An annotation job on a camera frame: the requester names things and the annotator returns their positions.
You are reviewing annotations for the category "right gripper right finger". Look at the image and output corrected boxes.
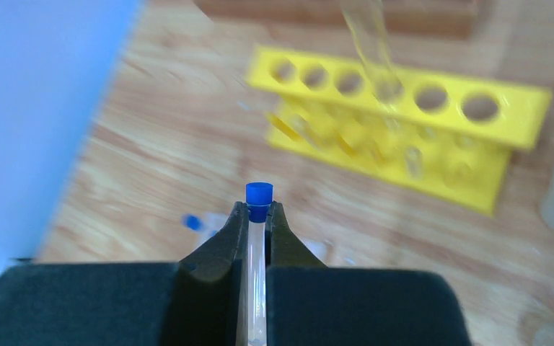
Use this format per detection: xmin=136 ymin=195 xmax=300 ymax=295
xmin=266 ymin=202 xmax=471 ymax=345

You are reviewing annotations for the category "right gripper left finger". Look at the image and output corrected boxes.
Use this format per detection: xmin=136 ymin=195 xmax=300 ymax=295
xmin=0 ymin=202 xmax=248 ymax=345

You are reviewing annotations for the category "blue capped tube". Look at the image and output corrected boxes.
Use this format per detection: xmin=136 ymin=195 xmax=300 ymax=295
xmin=182 ymin=214 xmax=204 ymax=232
xmin=237 ymin=182 xmax=273 ymax=345

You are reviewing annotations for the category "clear glass test tube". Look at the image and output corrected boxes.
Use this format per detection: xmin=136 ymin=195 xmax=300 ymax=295
xmin=340 ymin=0 xmax=403 ymax=105

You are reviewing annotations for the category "yellow test tube rack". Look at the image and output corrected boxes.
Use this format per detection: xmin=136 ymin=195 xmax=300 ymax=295
xmin=247 ymin=46 xmax=552 ymax=215

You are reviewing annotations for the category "wooden compartment tray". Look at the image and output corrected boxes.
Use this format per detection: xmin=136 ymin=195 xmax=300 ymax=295
xmin=193 ymin=0 xmax=493 ymax=40

